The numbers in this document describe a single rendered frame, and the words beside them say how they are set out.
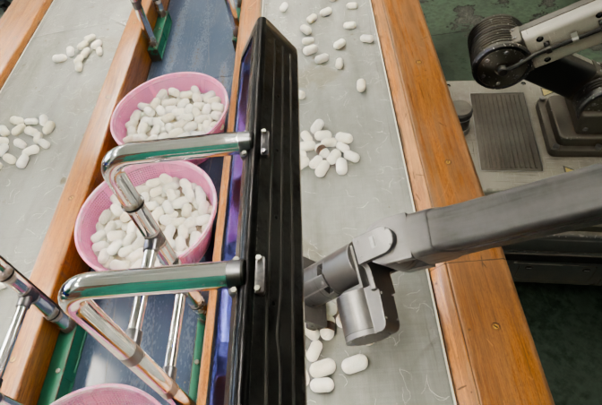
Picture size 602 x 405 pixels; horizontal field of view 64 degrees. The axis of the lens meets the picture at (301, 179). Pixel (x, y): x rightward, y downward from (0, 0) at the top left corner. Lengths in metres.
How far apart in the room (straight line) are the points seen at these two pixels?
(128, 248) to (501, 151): 0.94
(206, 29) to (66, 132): 0.54
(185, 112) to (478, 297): 0.73
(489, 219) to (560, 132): 0.83
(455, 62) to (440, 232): 1.88
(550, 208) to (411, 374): 0.32
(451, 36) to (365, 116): 1.59
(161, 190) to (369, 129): 0.44
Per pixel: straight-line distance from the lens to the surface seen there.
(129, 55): 1.36
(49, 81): 1.44
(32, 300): 0.85
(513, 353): 0.76
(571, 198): 0.55
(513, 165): 1.34
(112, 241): 0.98
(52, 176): 1.16
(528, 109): 1.50
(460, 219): 0.58
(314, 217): 0.88
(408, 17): 1.29
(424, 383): 0.75
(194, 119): 1.12
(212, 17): 1.58
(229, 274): 0.39
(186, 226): 0.93
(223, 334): 0.42
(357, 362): 0.73
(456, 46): 2.53
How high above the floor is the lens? 1.45
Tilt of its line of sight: 50 degrees down
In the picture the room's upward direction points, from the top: 11 degrees counter-clockwise
